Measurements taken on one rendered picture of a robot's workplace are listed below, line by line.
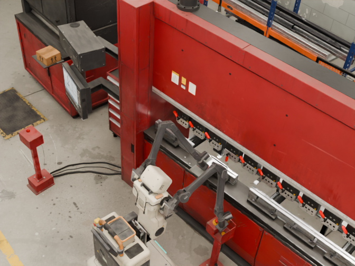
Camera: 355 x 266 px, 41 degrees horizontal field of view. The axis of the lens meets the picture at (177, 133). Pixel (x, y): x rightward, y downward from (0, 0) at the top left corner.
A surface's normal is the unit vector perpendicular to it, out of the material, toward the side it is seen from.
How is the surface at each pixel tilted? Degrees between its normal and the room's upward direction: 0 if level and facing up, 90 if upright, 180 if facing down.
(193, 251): 0
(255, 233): 90
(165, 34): 90
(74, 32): 0
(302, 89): 90
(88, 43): 1
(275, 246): 90
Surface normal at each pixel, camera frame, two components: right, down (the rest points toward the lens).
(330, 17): -0.76, 0.40
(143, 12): 0.71, 0.51
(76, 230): 0.06, -0.73
